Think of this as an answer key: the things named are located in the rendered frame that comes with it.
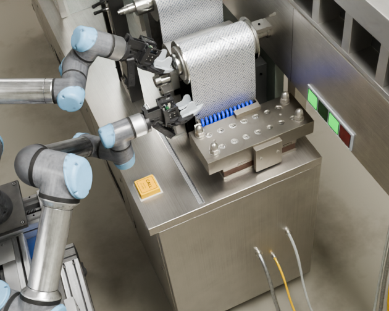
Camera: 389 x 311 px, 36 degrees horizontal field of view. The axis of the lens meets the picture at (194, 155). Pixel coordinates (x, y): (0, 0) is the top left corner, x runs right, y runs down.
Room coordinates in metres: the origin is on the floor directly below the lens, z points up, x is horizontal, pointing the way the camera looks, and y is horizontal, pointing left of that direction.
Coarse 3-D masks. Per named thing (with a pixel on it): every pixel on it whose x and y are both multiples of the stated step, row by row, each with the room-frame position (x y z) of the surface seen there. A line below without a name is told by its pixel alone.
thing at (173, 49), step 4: (252, 32) 1.57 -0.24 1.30; (172, 48) 1.56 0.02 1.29; (176, 48) 1.53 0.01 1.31; (172, 52) 1.56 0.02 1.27; (176, 52) 1.52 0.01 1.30; (180, 56) 1.50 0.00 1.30; (180, 60) 1.49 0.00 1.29; (184, 64) 1.48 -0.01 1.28; (184, 68) 1.47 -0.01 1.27; (184, 72) 1.47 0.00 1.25; (180, 76) 1.52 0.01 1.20; (184, 76) 1.48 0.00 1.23
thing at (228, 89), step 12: (228, 72) 1.51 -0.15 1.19; (240, 72) 1.52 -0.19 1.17; (252, 72) 1.54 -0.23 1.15; (192, 84) 1.47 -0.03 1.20; (204, 84) 1.48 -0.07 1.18; (216, 84) 1.50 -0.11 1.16; (228, 84) 1.51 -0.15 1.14; (240, 84) 1.52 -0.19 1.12; (252, 84) 1.54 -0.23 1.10; (192, 96) 1.47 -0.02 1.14; (204, 96) 1.48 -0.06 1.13; (216, 96) 1.50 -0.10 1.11; (228, 96) 1.51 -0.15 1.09; (240, 96) 1.52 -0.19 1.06; (252, 96) 1.54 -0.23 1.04; (204, 108) 1.48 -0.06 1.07; (216, 108) 1.49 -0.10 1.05; (228, 108) 1.51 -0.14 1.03
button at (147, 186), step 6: (138, 180) 1.33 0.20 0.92; (144, 180) 1.32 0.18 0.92; (150, 180) 1.32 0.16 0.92; (138, 186) 1.30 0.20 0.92; (144, 186) 1.29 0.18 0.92; (150, 186) 1.29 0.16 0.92; (156, 186) 1.29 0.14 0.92; (138, 192) 1.29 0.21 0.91; (144, 192) 1.27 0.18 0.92; (150, 192) 1.27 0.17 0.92; (156, 192) 1.28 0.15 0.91
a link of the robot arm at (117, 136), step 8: (120, 120) 1.40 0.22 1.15; (128, 120) 1.40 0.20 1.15; (104, 128) 1.38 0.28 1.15; (112, 128) 1.37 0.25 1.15; (120, 128) 1.37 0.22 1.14; (128, 128) 1.37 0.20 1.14; (104, 136) 1.35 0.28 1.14; (112, 136) 1.35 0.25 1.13; (120, 136) 1.35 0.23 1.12; (128, 136) 1.36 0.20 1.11; (104, 144) 1.34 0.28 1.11; (112, 144) 1.34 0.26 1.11; (120, 144) 1.35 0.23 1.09; (128, 144) 1.36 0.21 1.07
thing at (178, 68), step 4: (172, 56) 1.52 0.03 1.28; (176, 56) 1.52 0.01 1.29; (172, 60) 1.53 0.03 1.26; (176, 60) 1.50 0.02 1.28; (172, 64) 1.54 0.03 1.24; (176, 64) 1.50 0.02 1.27; (180, 64) 1.49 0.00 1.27; (176, 68) 1.50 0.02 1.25; (180, 68) 1.49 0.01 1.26; (176, 72) 1.51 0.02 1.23; (180, 72) 1.49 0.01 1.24
